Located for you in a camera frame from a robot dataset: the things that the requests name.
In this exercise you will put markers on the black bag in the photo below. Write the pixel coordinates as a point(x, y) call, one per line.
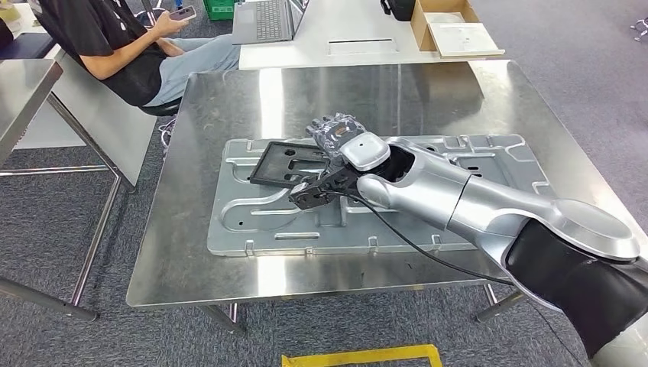
point(400, 7)

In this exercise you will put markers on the smartphone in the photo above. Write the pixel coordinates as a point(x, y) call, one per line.
point(183, 13)

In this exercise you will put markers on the black plastic plate frame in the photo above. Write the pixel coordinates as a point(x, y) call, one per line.
point(276, 167)

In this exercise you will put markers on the grey laptop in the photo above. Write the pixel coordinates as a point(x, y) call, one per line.
point(263, 23)

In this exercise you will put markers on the white flat box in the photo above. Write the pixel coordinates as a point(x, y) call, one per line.
point(463, 38)

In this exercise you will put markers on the brown cardboard box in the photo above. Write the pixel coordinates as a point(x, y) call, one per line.
point(422, 20)

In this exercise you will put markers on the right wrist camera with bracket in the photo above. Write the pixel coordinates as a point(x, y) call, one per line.
point(316, 191)

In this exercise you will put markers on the stamped sheet metal panel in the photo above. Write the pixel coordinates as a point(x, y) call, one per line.
point(253, 223)

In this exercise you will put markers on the yellow floor tape outline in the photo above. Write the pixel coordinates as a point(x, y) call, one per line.
point(364, 356)

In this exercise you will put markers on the person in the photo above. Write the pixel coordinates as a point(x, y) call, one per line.
point(116, 55)

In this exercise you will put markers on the stainless steel side table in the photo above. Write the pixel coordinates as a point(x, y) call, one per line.
point(25, 96)

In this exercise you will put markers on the black chair seat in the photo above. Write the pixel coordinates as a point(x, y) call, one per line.
point(162, 109)

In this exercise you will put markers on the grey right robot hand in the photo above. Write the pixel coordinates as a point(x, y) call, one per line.
point(336, 134)

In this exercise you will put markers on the chrome chair base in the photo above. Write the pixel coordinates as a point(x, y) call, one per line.
point(640, 28)

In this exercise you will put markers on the white panel board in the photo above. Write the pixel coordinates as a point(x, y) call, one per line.
point(101, 131)

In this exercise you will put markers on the green plastic crate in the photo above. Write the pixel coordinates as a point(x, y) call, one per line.
point(220, 9)

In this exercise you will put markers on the stainless steel workbench table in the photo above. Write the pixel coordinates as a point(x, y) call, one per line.
point(202, 253)

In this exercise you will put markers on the person's forearm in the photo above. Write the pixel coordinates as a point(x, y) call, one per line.
point(126, 50)

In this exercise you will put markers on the person's hand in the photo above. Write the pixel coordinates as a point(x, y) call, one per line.
point(169, 25)

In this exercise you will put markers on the white desk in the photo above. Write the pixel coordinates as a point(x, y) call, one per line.
point(354, 45)

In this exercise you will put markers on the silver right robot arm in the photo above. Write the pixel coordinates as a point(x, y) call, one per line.
point(481, 213)

